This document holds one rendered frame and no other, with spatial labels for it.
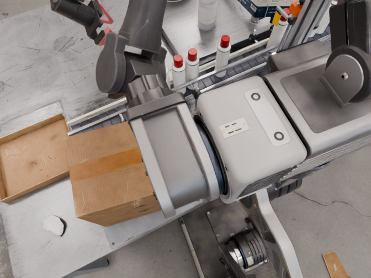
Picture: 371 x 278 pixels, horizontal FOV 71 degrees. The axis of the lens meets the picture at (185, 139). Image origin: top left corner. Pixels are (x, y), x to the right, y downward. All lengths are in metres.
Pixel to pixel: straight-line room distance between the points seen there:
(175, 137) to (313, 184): 1.77
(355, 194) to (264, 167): 1.88
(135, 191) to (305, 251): 1.43
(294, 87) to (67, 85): 1.11
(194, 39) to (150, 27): 0.85
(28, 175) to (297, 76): 1.04
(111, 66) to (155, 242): 1.50
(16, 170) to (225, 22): 1.13
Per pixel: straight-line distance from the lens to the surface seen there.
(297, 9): 1.03
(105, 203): 0.74
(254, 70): 1.24
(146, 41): 0.46
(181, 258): 1.82
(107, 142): 0.79
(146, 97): 0.39
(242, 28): 1.38
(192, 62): 1.00
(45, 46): 1.53
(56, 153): 1.18
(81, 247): 1.06
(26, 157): 1.23
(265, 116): 0.34
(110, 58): 0.46
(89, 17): 0.88
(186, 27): 1.37
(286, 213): 1.94
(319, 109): 0.37
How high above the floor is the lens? 1.81
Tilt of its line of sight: 66 degrees down
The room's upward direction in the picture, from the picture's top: 2 degrees counter-clockwise
